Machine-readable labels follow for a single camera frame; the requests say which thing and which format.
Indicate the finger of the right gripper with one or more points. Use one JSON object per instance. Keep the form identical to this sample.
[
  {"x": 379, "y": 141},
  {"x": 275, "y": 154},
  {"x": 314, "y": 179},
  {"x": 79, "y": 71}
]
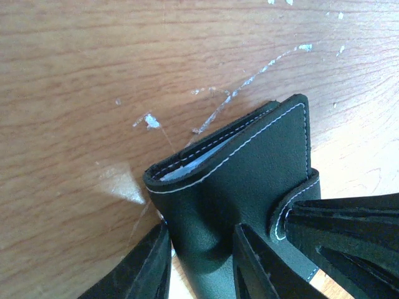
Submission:
[{"x": 353, "y": 240}]

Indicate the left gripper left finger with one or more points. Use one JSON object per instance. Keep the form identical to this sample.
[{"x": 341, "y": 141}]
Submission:
[{"x": 143, "y": 273}]

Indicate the black card holder wallet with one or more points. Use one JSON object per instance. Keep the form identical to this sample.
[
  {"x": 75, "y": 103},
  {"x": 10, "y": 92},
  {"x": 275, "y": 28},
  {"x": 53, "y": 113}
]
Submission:
[{"x": 239, "y": 174}]

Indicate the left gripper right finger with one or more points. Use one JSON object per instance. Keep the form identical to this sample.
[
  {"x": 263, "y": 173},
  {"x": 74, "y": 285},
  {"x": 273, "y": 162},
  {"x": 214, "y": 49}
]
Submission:
[{"x": 260, "y": 273}]

